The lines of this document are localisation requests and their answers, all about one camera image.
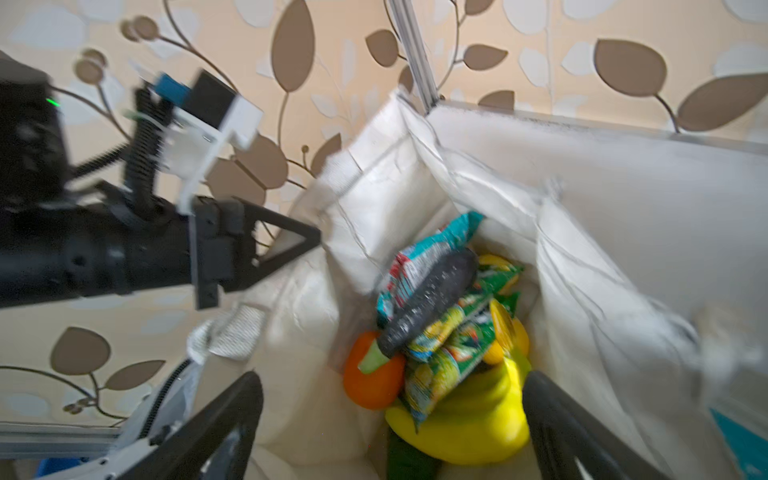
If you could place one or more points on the teal candy bag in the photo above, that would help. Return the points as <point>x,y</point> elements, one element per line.
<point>412,264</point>

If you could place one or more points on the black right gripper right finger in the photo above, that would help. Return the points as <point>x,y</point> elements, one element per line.
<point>567,439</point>

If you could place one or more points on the yellow green candy bag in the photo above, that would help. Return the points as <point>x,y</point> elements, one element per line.
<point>426,384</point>
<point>495,275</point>

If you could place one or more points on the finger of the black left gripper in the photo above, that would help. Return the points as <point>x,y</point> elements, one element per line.
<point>294,239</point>

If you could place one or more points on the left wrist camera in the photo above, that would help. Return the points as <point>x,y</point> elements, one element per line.
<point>210,116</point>

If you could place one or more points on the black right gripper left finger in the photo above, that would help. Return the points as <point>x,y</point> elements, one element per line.
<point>237,410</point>

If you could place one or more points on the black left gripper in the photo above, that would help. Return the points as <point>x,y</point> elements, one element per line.
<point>61,244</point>

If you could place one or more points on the green avocado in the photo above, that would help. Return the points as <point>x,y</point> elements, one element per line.
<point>405,462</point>

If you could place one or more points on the round orange bell pepper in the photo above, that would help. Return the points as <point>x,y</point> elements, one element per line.
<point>377,390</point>

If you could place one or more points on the cream Monet print tote bag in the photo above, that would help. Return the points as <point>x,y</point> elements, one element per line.
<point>643,372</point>

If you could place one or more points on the teal plastic basket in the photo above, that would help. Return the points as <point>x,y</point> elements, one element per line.
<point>750,449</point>

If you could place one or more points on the yellow green banana bunch back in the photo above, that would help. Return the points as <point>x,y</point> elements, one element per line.
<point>482,420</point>

